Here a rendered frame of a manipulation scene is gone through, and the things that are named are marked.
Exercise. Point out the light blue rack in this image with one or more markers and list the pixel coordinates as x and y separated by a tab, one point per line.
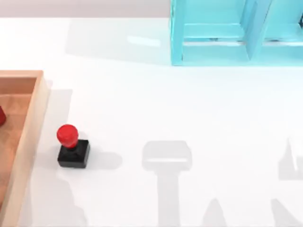
213	52

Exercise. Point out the red and black stamp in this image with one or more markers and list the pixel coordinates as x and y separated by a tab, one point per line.
71	149

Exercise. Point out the shallow salmon-coloured box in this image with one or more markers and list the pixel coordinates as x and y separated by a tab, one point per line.
26	132

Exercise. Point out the small red object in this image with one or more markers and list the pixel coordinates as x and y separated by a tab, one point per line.
1	116

